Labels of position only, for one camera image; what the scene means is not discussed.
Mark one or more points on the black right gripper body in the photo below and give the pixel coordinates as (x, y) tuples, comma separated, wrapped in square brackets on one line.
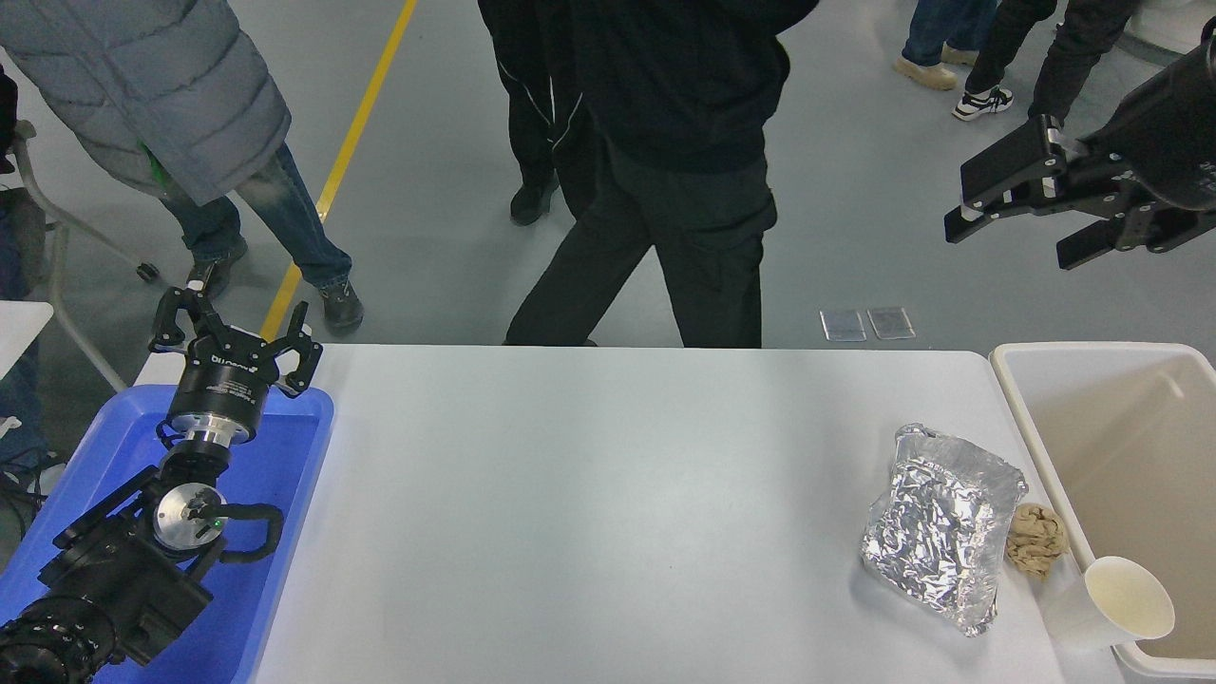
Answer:
[(1168, 133)]

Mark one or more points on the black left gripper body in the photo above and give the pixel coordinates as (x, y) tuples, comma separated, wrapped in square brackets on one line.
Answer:
[(223, 389)]

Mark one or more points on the white paper cup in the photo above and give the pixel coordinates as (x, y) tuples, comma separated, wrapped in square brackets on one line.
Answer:
[(1102, 608)]

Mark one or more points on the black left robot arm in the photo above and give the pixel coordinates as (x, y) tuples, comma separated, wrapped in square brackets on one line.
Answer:
[(114, 579)]

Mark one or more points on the blue plastic tray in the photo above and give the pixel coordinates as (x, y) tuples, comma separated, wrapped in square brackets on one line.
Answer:
[(275, 446)]

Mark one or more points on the person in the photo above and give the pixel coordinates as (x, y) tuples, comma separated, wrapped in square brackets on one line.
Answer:
[(684, 142), (19, 247), (142, 95), (936, 38), (997, 47), (532, 114)]

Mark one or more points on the grey-framed chair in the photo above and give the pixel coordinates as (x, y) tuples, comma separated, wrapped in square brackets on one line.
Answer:
[(61, 256)]

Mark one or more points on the white side table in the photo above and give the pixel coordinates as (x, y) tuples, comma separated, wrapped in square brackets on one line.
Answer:
[(19, 328)]

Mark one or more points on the grey metal floor plate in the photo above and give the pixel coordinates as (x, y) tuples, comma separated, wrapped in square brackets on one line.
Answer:
[(843, 325), (891, 323)]

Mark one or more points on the large pale plastic bin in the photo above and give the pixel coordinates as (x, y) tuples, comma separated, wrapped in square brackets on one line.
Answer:
[(1130, 446)]

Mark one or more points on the crumpled tan paper ball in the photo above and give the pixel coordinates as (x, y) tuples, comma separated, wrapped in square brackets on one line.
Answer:
[(1035, 541)]

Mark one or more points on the crumpled silver foil tray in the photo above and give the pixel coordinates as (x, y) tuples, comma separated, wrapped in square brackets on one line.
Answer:
[(940, 532)]

